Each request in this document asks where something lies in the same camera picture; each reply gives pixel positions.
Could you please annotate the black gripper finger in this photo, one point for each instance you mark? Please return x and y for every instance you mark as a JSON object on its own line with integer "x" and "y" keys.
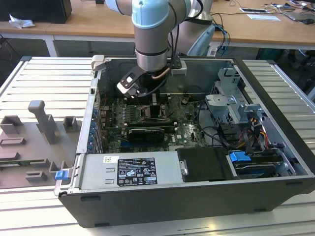
{"x": 155, "y": 111}

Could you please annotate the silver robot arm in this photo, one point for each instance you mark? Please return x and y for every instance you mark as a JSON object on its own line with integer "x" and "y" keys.
{"x": 151, "y": 37}

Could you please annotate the blue expansion slot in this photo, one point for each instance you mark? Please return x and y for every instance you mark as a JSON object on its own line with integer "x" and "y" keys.
{"x": 126, "y": 145}

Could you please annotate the black expansion card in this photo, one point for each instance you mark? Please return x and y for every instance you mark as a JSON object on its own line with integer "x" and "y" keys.
{"x": 145, "y": 135}

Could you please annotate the round coin cell battery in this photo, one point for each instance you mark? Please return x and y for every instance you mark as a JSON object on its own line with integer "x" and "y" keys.
{"x": 185, "y": 100}

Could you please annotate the green motherboard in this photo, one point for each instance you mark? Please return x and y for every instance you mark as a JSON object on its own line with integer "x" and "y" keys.
{"x": 189, "y": 132}

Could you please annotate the grey case latch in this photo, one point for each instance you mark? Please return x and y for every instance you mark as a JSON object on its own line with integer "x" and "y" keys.
{"x": 98, "y": 62}

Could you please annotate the pale blue teach pendant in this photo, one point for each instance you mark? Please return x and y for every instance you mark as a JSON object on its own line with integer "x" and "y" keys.
{"x": 200, "y": 41}

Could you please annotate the metal drive cage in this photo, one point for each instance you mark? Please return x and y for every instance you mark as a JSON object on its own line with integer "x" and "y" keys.
{"x": 221, "y": 103}

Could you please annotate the black plastic shroud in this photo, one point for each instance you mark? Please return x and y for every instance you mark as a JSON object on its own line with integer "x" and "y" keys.
{"x": 204, "y": 164}

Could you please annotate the grey power supply unit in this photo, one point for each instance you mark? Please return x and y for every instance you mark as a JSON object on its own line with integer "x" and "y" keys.
{"x": 98, "y": 172}

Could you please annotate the black open PC case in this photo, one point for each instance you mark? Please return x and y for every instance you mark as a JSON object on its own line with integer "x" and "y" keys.
{"x": 172, "y": 204}

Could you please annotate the blue disk carrier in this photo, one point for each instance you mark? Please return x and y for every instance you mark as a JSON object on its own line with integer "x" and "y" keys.
{"x": 238, "y": 157}

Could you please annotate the wooden desk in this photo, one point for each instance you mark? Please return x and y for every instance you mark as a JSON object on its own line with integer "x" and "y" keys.
{"x": 73, "y": 22}

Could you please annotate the blue case latch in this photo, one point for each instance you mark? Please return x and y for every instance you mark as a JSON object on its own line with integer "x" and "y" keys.
{"x": 61, "y": 175}

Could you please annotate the flat tablet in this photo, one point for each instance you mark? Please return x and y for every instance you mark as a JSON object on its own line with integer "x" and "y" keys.
{"x": 253, "y": 10}

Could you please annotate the white paper sheet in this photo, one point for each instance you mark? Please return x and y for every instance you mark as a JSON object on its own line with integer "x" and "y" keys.
{"x": 263, "y": 17}

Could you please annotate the grey parts rack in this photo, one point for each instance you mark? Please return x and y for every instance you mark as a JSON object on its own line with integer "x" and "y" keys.
{"x": 24, "y": 147}

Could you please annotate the black box on desk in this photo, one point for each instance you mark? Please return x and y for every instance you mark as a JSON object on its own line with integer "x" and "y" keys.
{"x": 37, "y": 11}

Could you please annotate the crumpled white paper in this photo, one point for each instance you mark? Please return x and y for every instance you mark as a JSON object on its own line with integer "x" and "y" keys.
{"x": 21, "y": 22}

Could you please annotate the green RAM stick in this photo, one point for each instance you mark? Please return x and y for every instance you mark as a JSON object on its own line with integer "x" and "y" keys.
{"x": 14, "y": 162}

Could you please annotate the grey laptop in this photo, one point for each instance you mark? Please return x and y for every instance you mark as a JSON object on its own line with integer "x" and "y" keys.
{"x": 299, "y": 16}

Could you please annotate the black computer mouse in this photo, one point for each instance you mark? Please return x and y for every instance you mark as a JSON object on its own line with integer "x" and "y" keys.
{"x": 308, "y": 21}

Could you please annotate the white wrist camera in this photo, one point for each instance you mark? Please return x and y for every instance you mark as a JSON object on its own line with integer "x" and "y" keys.
{"x": 179, "y": 71}
{"x": 123, "y": 87}

